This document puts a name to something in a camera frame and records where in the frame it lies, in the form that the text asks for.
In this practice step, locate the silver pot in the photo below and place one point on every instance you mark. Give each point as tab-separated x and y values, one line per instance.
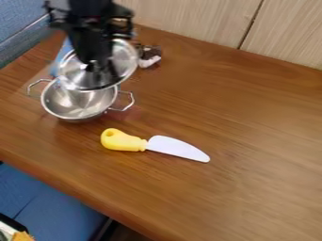
75	103

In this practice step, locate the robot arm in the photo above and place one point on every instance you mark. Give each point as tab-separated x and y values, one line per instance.
90	14

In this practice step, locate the silver lid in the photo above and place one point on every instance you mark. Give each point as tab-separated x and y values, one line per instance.
119	59

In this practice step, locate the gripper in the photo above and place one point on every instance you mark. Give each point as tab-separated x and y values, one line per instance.
90	45

